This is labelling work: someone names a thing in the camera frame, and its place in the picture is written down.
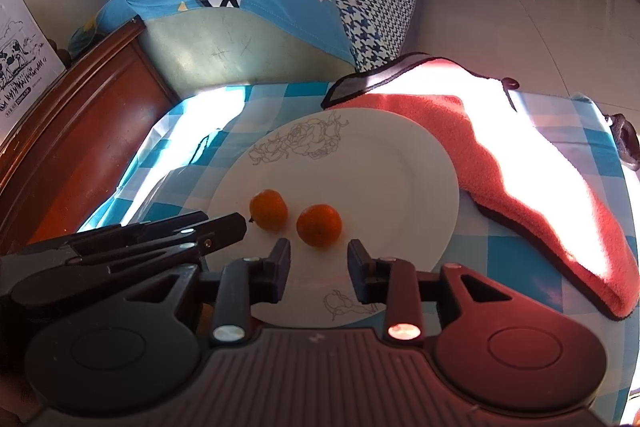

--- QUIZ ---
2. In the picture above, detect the white floral plate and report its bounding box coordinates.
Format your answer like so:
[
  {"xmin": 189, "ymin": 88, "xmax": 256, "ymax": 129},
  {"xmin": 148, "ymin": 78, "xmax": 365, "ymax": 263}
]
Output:
[{"xmin": 208, "ymin": 108, "xmax": 459, "ymax": 329}]

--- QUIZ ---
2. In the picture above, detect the milk carton box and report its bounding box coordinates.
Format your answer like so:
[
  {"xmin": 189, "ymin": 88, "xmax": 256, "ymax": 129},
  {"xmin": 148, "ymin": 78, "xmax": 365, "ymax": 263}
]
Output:
[{"xmin": 0, "ymin": 0, "xmax": 66, "ymax": 142}]

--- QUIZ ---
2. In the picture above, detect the pale green sofa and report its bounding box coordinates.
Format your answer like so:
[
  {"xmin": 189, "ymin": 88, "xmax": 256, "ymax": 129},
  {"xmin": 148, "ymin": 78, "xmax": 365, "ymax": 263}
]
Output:
[{"xmin": 139, "ymin": 9, "xmax": 355, "ymax": 100}]

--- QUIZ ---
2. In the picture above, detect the red fleece cloth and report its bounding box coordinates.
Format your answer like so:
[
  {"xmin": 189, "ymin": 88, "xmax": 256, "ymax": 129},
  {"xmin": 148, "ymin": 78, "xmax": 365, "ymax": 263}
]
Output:
[{"xmin": 321, "ymin": 53, "xmax": 639, "ymax": 320}]

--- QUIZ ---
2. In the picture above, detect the small orange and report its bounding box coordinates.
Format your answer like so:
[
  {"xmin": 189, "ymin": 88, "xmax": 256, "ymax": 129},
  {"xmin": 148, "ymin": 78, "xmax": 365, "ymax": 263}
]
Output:
[
  {"xmin": 250, "ymin": 188, "xmax": 288, "ymax": 232},
  {"xmin": 296, "ymin": 204, "xmax": 343, "ymax": 249}
]

